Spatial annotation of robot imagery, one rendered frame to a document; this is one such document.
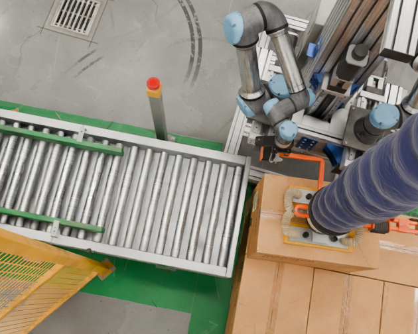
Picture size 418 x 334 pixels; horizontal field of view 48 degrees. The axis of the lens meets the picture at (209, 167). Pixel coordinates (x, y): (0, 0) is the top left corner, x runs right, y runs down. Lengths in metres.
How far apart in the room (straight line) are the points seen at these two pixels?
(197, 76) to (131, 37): 0.59
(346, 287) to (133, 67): 2.13
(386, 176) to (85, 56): 2.77
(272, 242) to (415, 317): 1.02
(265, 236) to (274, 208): 0.15
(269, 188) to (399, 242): 0.94
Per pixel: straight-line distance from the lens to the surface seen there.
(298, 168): 3.23
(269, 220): 2.37
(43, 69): 3.78
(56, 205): 2.84
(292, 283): 2.77
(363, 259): 2.46
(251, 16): 1.93
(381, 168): 1.42
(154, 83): 2.44
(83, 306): 3.32
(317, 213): 2.09
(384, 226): 2.36
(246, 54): 2.01
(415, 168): 1.28
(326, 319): 2.82
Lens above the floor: 3.25
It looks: 75 degrees down
